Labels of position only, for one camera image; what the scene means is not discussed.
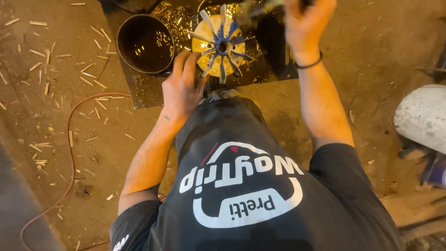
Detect person's left hand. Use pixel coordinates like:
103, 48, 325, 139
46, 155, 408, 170
162, 50, 208, 121

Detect person's right hand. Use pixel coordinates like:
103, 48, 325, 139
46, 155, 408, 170
284, 0, 337, 64

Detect blue and yellow fan rotor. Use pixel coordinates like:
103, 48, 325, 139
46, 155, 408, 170
187, 4, 256, 85

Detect blurred hand tool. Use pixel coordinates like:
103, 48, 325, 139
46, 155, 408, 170
239, 0, 312, 26

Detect oily black metal tray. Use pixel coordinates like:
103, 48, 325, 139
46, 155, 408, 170
101, 0, 300, 109

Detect dark metal pipe section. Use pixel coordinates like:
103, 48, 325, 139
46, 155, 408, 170
117, 14, 175, 74

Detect black wrist band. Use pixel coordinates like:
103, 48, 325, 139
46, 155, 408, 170
294, 51, 324, 69

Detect scattered wood splinters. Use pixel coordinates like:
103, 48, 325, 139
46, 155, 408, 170
0, 2, 136, 251

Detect black printed t-shirt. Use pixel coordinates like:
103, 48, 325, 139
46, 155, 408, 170
110, 90, 405, 251

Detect white stone block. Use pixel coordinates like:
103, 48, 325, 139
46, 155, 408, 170
394, 84, 446, 155

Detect red cable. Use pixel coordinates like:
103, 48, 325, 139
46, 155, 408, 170
20, 92, 167, 251

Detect dark metal frame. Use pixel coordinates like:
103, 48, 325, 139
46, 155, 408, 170
397, 136, 446, 189

